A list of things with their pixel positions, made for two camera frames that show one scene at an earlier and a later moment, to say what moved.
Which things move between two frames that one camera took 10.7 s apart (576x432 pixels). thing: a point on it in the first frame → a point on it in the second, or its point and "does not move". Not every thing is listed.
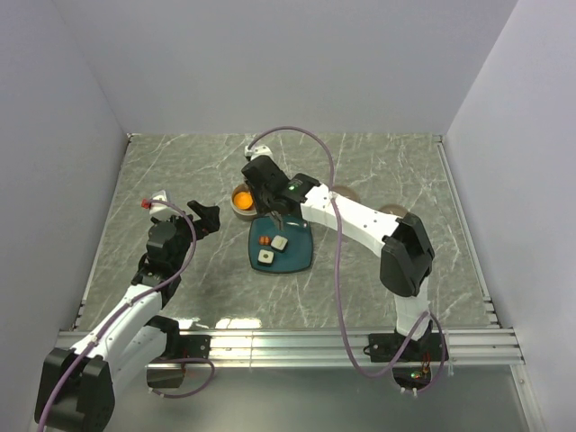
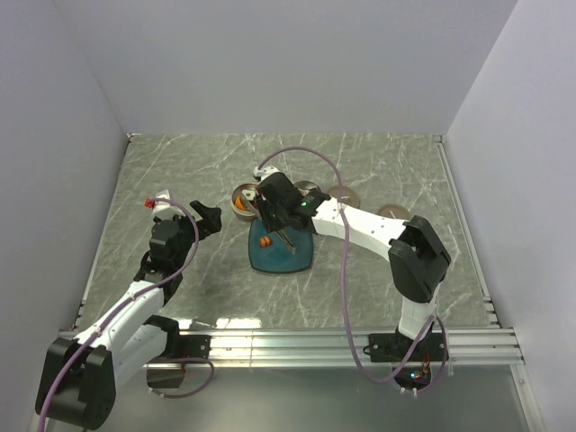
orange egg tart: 243,200 does not move
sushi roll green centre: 265,257 → 248,194
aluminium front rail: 334,348 does not move
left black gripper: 208,214 does not move
